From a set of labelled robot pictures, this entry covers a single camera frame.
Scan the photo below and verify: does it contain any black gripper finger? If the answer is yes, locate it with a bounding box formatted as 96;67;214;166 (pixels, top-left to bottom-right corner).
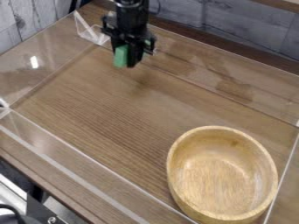
144;39;155;55
127;43;144;68

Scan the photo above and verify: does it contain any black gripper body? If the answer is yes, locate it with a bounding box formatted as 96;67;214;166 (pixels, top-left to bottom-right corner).
102;5;156;45

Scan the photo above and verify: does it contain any green rectangular block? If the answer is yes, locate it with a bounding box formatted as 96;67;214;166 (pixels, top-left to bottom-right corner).
112;38;154;69

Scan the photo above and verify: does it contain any round wooden bowl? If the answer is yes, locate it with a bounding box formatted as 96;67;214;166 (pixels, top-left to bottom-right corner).
166;126;278;224

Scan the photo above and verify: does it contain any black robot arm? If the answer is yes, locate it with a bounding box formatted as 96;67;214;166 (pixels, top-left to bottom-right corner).
102;0;156;68

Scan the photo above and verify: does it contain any clear acrylic corner bracket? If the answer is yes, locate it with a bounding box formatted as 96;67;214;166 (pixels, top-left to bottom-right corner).
74;10;110;46

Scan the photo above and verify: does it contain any clear acrylic enclosure wall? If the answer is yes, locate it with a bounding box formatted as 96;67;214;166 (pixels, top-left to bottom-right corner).
0;16;299;224

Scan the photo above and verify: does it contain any black metal frame bracket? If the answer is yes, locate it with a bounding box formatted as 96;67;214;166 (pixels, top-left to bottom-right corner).
26;185;71;224

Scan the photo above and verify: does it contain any black cable at corner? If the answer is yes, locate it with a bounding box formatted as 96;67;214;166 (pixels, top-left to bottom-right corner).
0;204;24;224

